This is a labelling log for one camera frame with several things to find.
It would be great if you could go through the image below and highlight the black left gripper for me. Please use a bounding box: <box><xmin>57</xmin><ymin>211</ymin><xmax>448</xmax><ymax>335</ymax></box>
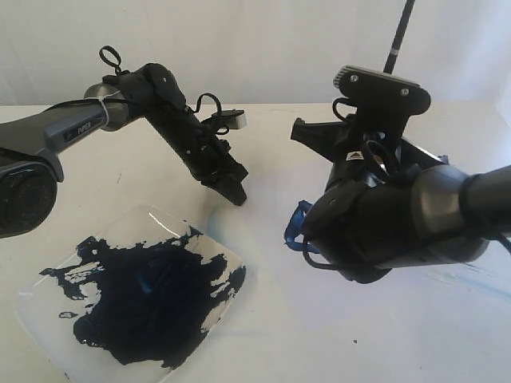
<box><xmin>159</xmin><ymin>106</ymin><xmax>248</xmax><ymax>207</ymax></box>

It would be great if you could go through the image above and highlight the white paper sheet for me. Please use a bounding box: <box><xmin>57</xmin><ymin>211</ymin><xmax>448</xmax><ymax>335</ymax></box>
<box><xmin>238</xmin><ymin>160</ymin><xmax>427</xmax><ymax>330</ymax></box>

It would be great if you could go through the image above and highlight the white square paint plate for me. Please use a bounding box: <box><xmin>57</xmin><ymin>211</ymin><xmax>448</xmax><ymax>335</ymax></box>
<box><xmin>16</xmin><ymin>206</ymin><xmax>247</xmax><ymax>382</ymax></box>

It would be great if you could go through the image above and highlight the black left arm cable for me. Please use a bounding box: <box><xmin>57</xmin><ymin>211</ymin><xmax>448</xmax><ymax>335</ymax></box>
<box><xmin>99</xmin><ymin>45</ymin><xmax>232</xmax><ymax>136</ymax></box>

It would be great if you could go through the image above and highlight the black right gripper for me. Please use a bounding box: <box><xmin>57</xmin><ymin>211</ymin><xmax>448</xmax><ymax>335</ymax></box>
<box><xmin>291</xmin><ymin>115</ymin><xmax>447</xmax><ymax>199</ymax></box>

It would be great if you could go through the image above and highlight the black paintbrush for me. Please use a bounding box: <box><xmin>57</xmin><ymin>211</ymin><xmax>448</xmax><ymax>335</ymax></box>
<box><xmin>383</xmin><ymin>0</ymin><xmax>415</xmax><ymax>74</ymax></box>

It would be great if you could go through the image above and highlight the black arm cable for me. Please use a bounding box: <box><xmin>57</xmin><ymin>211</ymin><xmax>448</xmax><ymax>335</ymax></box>
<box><xmin>494</xmin><ymin>231</ymin><xmax>511</xmax><ymax>256</ymax></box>
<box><xmin>99</xmin><ymin>45</ymin><xmax>232</xmax><ymax>136</ymax></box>

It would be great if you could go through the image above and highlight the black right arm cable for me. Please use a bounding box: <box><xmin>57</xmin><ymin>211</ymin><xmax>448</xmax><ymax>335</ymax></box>
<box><xmin>494</xmin><ymin>231</ymin><xmax>511</xmax><ymax>256</ymax></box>

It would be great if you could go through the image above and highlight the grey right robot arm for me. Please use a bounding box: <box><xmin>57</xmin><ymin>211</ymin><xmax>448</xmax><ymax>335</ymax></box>
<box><xmin>283</xmin><ymin>114</ymin><xmax>510</xmax><ymax>284</ymax></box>

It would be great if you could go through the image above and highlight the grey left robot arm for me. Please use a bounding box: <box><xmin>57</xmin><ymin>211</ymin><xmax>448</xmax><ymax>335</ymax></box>
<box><xmin>1</xmin><ymin>63</ymin><xmax>248</xmax><ymax>238</ymax></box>

